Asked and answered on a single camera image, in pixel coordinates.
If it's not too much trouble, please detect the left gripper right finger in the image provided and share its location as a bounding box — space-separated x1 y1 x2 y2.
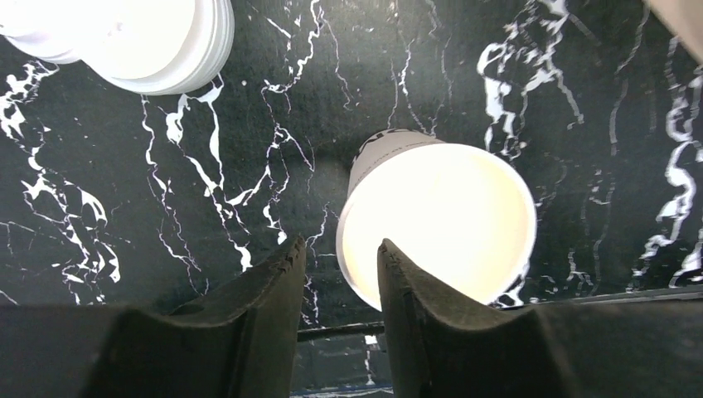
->
377 240 702 397

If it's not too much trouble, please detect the stack of white cup lids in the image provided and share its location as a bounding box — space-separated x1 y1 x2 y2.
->
1 0 235 95

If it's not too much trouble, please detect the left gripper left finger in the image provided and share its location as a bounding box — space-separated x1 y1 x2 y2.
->
1 237 306 397

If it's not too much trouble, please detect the blue checkered paper bag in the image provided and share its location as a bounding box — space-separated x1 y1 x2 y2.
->
643 0 702 64

